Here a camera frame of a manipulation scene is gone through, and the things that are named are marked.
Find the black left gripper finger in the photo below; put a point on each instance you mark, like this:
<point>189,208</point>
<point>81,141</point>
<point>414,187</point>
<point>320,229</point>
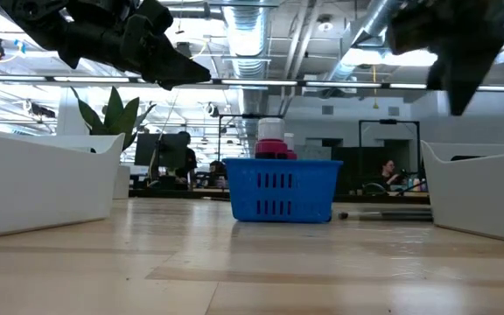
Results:
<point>177,70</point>

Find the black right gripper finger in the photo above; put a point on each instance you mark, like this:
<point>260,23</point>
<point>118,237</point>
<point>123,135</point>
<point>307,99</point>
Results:
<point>466,74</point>
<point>436,75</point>

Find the silver-ferrule paint brush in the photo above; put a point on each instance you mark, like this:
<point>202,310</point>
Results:
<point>379,214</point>

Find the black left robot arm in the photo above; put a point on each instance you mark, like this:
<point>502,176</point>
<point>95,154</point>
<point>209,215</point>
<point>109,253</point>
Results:
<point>29,22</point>

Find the green potted plant white pot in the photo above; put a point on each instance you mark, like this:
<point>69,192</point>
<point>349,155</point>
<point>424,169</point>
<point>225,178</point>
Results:
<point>114,114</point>

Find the black computer monitor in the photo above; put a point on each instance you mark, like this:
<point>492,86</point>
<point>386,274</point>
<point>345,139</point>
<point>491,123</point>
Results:
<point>160,151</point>

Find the person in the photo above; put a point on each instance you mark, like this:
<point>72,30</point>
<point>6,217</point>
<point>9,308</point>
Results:
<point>387,172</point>
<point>217,170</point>
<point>190,159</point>

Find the long ceiling light strip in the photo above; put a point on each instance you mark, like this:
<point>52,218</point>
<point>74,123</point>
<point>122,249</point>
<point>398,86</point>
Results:
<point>278,82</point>

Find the round white ceiling fixture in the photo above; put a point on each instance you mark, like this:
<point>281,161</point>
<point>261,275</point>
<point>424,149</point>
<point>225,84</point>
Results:
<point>325,24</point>

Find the pale grey plastic tray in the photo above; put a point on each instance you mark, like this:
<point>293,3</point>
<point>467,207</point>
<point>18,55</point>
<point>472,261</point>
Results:
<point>479,197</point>

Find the white plastic tray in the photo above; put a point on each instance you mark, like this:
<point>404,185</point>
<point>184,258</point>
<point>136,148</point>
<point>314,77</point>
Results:
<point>37,192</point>

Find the blue plastic slotted basket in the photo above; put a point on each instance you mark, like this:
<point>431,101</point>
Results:
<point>304,192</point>

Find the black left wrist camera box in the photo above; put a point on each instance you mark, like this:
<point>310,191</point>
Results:
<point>156,15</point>

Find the black metal frame stand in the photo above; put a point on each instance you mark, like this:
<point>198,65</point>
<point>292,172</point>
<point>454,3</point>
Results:
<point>387,121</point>

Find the silver ventilation duct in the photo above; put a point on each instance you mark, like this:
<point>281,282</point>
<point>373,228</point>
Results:
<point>372,22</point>
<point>247,39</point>

